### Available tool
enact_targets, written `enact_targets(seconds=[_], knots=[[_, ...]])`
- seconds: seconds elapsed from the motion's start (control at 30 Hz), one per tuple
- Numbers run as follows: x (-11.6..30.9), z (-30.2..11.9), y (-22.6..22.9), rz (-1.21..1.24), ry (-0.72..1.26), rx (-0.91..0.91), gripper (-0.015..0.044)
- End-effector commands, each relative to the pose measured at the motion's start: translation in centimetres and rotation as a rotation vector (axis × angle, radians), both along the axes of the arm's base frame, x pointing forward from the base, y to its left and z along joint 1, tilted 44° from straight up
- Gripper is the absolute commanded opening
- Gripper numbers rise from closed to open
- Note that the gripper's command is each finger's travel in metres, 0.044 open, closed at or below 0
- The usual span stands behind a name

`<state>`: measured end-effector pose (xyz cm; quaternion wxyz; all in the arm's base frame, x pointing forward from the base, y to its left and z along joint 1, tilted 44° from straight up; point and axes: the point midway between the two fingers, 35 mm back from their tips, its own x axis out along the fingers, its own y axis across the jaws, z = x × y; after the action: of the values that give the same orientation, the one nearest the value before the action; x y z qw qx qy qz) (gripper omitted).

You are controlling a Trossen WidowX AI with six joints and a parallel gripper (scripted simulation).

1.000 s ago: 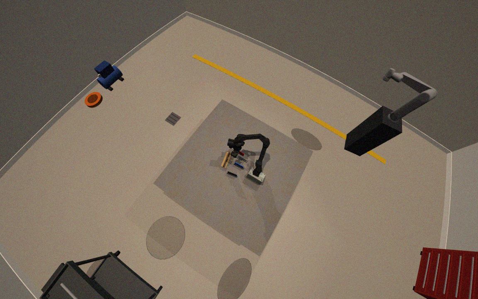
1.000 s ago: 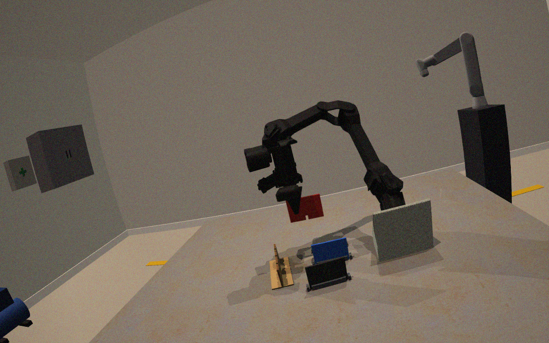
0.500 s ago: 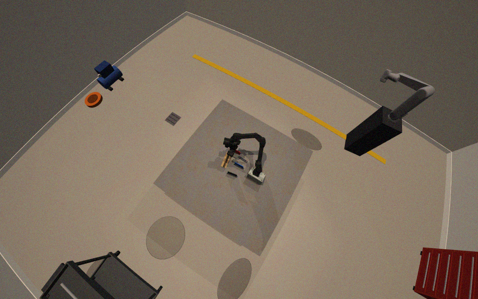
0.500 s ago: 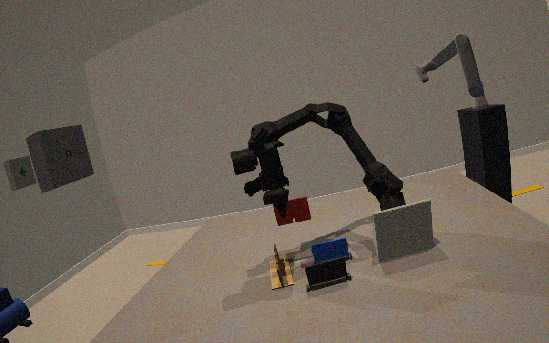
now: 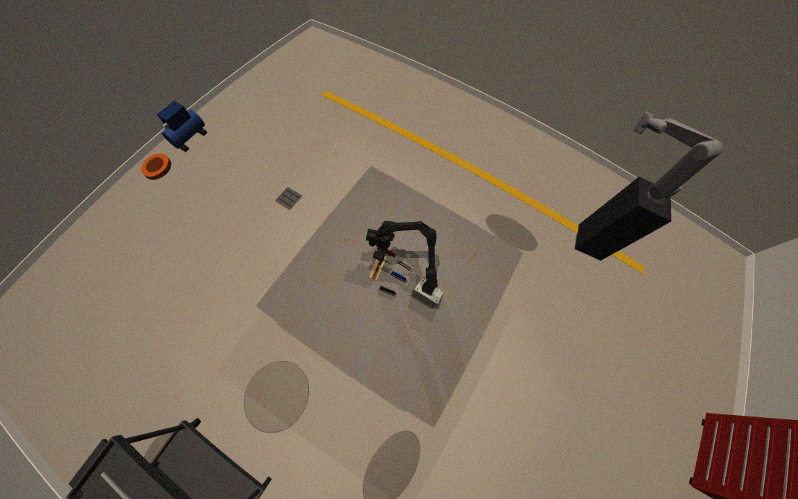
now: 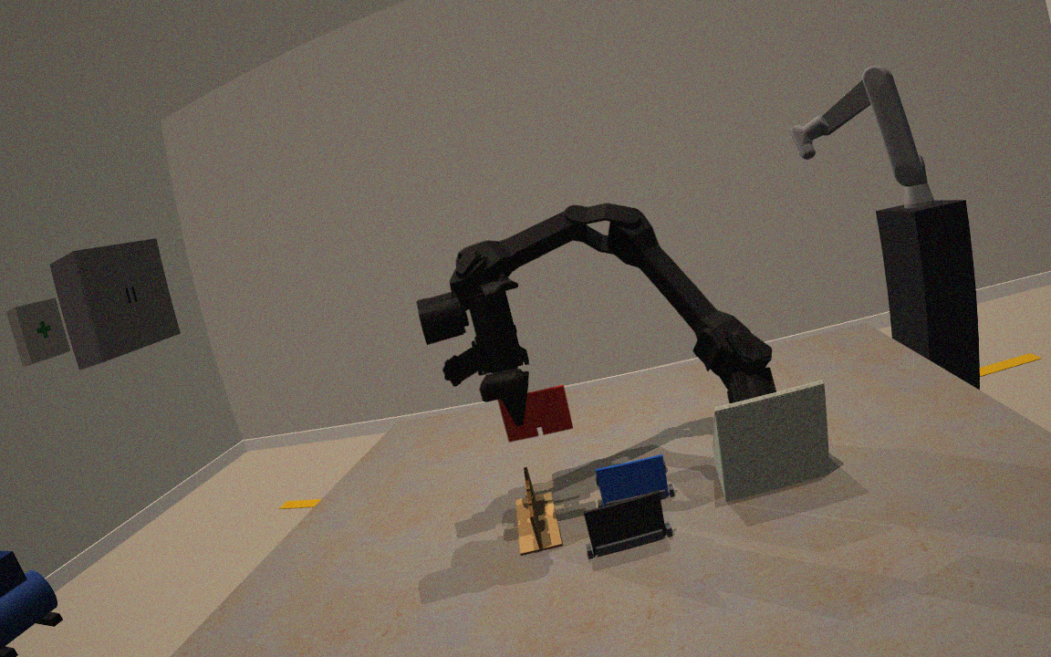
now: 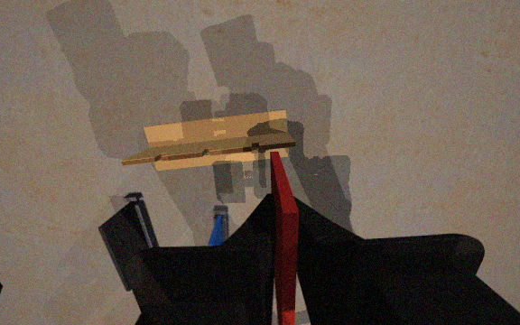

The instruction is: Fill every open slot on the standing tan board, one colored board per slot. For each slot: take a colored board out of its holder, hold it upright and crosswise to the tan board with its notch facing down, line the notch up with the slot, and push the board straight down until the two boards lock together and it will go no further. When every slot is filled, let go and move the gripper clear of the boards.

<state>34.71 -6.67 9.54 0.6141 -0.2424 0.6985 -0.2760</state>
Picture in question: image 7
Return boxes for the blue board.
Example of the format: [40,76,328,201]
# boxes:
[208,215,223,246]

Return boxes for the tan slotted board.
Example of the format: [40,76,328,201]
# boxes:
[121,109,296,171]

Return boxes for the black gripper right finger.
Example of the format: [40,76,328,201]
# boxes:
[293,196,485,325]

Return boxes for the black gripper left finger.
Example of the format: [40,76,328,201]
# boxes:
[125,193,276,325]

